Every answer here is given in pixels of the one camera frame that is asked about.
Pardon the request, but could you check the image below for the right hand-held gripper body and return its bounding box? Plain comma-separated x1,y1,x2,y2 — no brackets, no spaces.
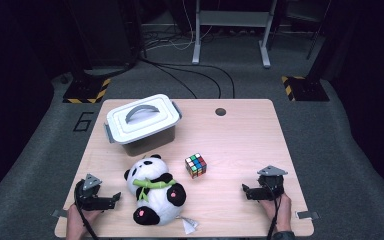
248,165,289,202

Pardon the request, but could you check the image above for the black floor cable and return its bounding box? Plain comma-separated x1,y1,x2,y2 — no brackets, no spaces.
140,58,198,100
156,62,236,100

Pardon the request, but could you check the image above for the hand-held gripper cable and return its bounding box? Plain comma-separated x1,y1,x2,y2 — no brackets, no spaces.
265,184,283,240
74,181,100,240

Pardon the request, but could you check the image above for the grey tape strip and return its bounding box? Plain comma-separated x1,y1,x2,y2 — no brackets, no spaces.
295,210,321,221
51,208,75,220

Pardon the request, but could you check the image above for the panda plush toy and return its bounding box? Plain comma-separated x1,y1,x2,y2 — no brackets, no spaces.
123,153,200,236

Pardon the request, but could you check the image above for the white lid with grey handle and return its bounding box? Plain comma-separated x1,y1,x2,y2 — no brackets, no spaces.
106,93,182,146

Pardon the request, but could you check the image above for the translucent brown storage box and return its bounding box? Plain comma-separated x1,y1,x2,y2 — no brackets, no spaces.
103,101,184,158

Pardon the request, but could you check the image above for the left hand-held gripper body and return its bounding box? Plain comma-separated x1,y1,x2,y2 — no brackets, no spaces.
74,173,115,212

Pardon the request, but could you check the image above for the person's left hand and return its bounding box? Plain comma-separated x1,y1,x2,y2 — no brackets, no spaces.
65,202,103,234

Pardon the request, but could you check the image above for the white metal stand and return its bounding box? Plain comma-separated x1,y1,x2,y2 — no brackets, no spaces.
191,0,279,70

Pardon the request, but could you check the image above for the black yellow striped base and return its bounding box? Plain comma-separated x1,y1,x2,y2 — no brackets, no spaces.
62,76,112,105
281,74,331,103

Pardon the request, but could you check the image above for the colourful puzzle cube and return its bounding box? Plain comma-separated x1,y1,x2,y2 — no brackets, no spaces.
184,152,208,180

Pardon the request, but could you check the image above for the black equipment cabinet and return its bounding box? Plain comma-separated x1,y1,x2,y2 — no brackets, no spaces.
65,0,145,69

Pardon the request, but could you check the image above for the white floor cable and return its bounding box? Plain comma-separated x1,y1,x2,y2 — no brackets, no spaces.
144,0,214,53

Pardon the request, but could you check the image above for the left hand-held gripper cable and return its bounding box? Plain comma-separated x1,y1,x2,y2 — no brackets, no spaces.
74,181,100,240

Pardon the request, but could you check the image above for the person's right hand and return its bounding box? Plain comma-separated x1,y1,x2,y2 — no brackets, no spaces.
259,193,293,233

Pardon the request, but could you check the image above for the right hand-held gripper cable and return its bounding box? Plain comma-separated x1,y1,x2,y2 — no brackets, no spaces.
265,184,283,240

